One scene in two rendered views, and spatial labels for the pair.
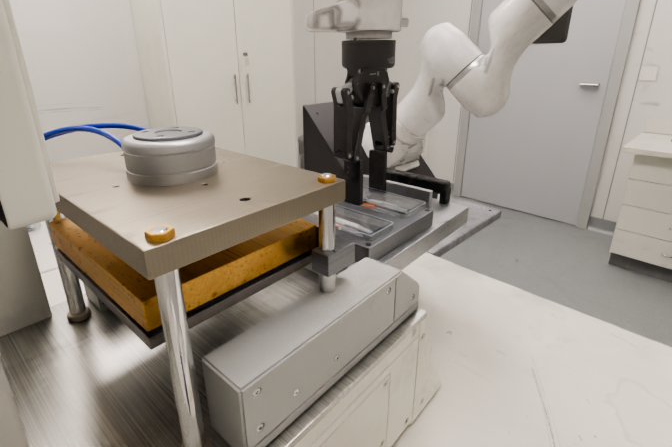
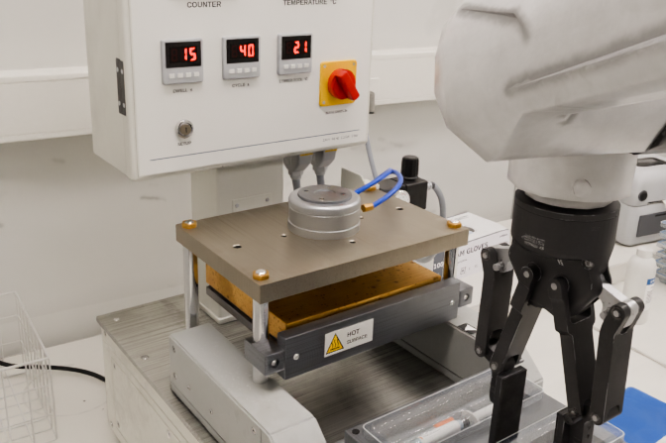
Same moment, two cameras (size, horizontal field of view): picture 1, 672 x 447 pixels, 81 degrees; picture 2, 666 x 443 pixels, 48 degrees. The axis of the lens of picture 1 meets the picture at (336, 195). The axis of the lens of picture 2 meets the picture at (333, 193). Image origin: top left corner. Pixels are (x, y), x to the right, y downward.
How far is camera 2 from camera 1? 0.81 m
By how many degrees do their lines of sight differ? 95
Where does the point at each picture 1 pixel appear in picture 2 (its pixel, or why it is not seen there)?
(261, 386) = (175, 348)
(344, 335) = (216, 402)
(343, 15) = not seen: hidden behind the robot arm
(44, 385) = not seen: hidden behind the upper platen
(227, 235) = (197, 249)
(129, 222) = (219, 219)
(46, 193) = (131, 171)
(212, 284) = (227, 288)
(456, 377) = not seen: outside the picture
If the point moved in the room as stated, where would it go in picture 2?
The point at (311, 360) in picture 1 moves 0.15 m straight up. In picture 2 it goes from (196, 381) to (192, 244)
